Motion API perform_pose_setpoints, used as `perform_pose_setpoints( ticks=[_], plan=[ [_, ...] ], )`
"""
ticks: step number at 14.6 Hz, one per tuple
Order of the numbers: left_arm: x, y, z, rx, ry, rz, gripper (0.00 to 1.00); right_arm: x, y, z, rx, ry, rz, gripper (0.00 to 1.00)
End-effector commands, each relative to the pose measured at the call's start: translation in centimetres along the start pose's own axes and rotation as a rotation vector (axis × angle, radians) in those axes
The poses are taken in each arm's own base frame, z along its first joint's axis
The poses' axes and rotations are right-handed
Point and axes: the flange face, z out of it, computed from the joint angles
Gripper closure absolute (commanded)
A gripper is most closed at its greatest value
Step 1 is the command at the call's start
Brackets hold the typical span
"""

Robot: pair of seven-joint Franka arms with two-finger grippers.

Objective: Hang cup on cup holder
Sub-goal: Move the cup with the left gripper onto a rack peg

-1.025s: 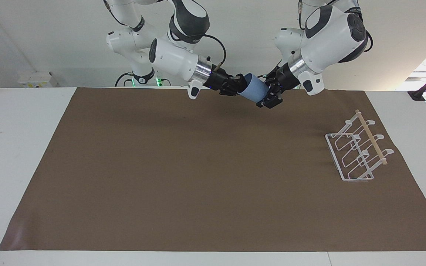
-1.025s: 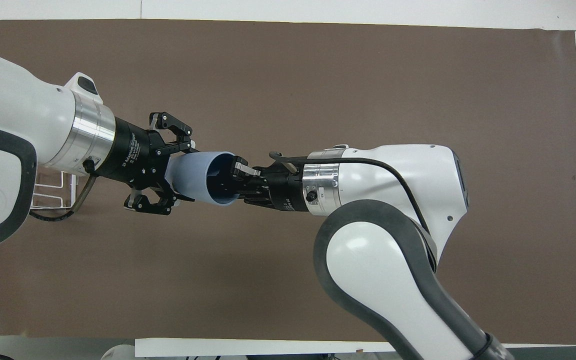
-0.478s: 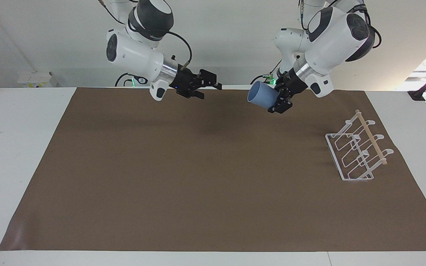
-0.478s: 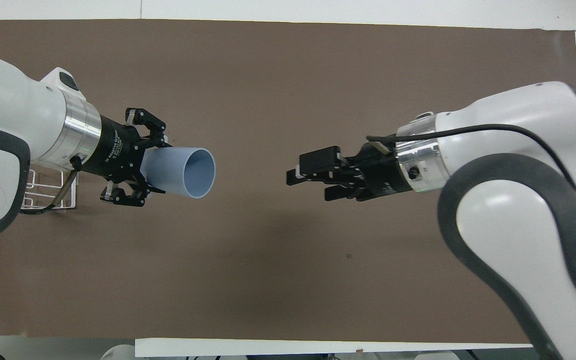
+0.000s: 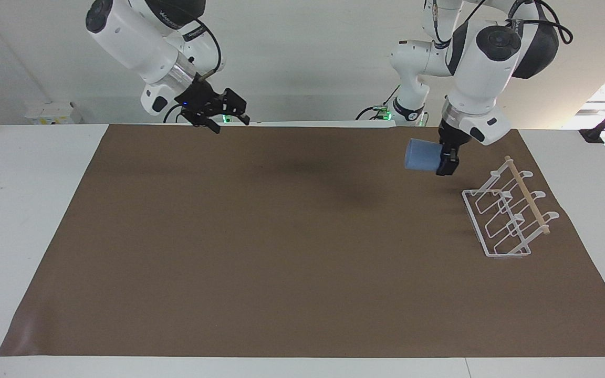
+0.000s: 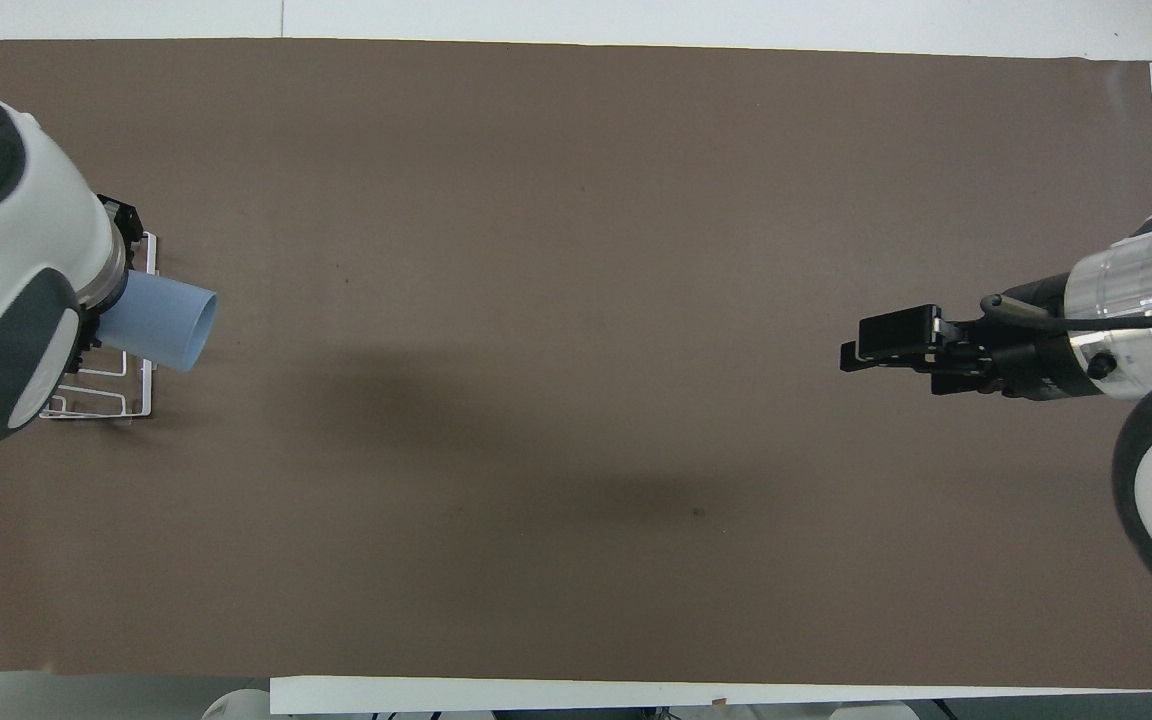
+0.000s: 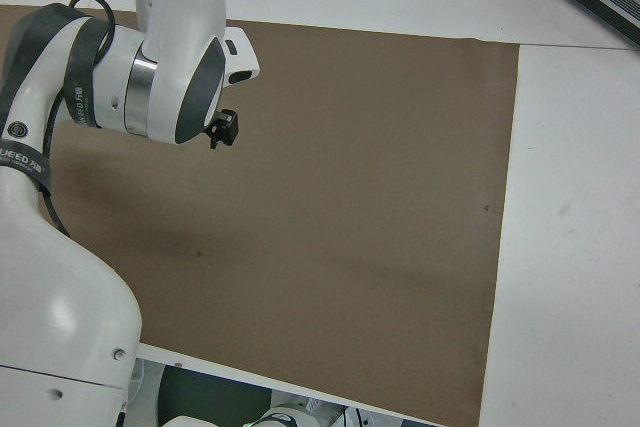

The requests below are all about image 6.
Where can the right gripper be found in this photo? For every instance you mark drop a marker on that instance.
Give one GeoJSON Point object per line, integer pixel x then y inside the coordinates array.
{"type": "Point", "coordinates": [1031, 360]}

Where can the light blue plastic cup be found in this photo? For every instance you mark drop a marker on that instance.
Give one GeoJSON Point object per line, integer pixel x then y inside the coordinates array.
{"type": "Point", "coordinates": [161, 320]}

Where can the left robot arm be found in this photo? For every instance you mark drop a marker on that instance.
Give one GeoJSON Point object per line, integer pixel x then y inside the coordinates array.
{"type": "Point", "coordinates": [26, 220]}

